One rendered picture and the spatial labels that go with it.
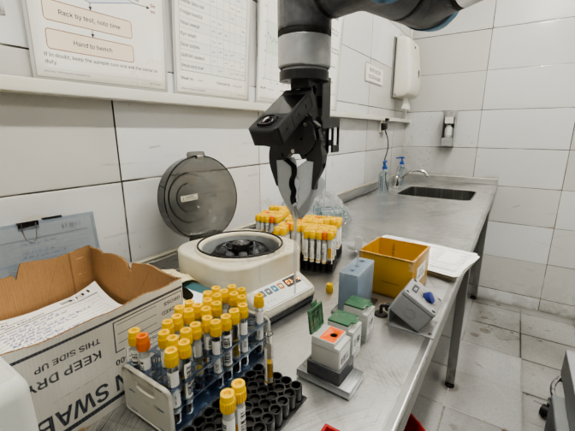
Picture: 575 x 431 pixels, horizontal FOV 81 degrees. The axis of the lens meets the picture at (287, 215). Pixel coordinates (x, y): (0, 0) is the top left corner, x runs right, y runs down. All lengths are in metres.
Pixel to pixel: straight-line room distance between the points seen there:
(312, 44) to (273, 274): 0.46
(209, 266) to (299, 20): 0.46
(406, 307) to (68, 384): 0.54
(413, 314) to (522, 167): 2.22
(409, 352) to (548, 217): 2.31
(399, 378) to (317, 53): 0.49
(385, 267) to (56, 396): 0.63
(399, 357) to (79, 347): 0.48
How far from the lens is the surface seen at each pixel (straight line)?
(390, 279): 0.82
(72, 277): 0.79
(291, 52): 0.50
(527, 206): 2.87
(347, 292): 0.71
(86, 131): 0.85
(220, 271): 0.69
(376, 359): 0.64
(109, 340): 0.53
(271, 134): 0.42
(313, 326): 0.54
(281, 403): 0.52
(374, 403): 0.56
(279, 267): 0.75
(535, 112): 2.82
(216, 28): 1.10
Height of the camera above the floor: 1.25
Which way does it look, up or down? 14 degrees down
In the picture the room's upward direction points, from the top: straight up
